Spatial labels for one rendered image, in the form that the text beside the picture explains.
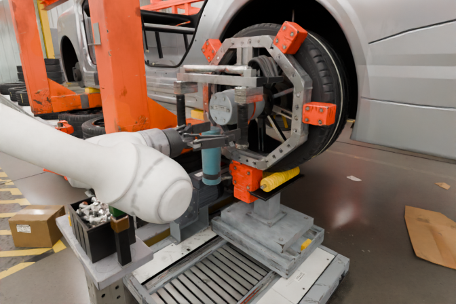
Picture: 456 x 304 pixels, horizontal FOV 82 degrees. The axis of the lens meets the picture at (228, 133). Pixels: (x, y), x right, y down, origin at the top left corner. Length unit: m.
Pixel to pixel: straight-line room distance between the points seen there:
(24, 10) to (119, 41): 1.96
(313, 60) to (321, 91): 0.12
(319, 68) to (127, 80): 0.81
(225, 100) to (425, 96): 0.64
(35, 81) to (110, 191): 2.74
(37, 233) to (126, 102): 0.98
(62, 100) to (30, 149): 2.78
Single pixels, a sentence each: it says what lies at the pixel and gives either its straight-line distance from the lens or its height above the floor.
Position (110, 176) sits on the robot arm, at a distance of 0.42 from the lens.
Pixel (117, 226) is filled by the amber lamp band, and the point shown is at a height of 0.59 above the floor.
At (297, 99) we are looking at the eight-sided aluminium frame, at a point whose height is 0.90.
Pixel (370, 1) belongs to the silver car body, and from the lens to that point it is 1.05.
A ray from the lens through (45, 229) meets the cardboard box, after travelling 1.86.
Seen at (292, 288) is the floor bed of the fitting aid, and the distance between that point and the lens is 1.34.
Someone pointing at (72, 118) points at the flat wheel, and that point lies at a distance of 2.97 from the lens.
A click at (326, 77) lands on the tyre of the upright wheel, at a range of 1.02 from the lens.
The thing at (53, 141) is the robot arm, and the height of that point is 0.93.
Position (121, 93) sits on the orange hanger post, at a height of 0.89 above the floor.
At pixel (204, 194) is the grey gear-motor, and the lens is 1.44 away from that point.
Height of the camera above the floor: 1.03
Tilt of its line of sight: 16 degrees down
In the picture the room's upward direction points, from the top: straight up
